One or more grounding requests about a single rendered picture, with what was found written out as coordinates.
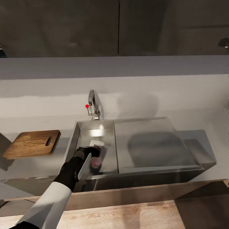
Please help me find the cutting board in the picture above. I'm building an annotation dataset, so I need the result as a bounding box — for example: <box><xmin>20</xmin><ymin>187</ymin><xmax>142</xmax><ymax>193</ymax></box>
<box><xmin>3</xmin><ymin>130</ymin><xmax>60</xmax><ymax>158</ymax></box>

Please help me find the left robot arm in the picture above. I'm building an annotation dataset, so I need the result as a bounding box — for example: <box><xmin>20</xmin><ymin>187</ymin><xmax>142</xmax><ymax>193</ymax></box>
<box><xmin>10</xmin><ymin>140</ymin><xmax>105</xmax><ymax>229</ymax></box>

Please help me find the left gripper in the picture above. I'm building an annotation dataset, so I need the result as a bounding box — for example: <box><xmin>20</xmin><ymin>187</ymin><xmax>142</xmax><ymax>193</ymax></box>
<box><xmin>89</xmin><ymin>147</ymin><xmax>101</xmax><ymax>157</ymax></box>

